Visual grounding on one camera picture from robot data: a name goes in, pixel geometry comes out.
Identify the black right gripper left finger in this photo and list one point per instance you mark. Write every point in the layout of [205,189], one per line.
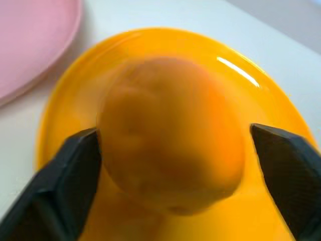
[57,185]

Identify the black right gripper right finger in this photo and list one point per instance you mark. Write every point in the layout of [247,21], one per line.
[291,173]

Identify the round orange fruit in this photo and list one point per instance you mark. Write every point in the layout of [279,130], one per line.
[170,140]

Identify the pink plate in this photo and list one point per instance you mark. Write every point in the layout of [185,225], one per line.
[30,42]

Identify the orange plate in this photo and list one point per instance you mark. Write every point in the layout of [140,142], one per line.
[190,47]

